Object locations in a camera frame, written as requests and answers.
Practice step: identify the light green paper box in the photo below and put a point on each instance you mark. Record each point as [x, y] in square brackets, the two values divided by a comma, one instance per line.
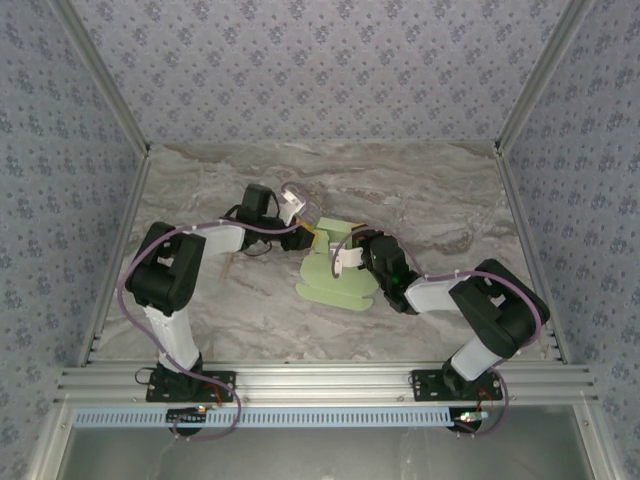
[325, 290]

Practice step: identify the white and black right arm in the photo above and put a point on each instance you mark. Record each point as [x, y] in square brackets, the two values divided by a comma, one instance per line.
[480, 355]

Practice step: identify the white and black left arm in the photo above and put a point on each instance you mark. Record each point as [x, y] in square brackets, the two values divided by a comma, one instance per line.
[172, 335]

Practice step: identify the small LED circuit board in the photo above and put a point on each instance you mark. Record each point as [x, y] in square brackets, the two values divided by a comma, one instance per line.
[470, 417]
[190, 414]

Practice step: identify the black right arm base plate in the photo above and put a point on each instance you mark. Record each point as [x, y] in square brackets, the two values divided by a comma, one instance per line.
[425, 385]

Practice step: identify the aluminium side rail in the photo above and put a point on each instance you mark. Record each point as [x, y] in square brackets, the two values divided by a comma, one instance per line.
[525, 240]
[115, 260]

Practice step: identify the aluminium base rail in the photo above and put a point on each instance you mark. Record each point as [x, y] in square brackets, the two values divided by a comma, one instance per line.
[325, 385]

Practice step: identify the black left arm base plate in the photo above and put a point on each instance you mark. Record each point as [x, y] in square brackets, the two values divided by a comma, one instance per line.
[225, 380]

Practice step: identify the aluminium corner post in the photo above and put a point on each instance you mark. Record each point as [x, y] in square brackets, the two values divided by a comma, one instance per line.
[100, 75]
[545, 75]

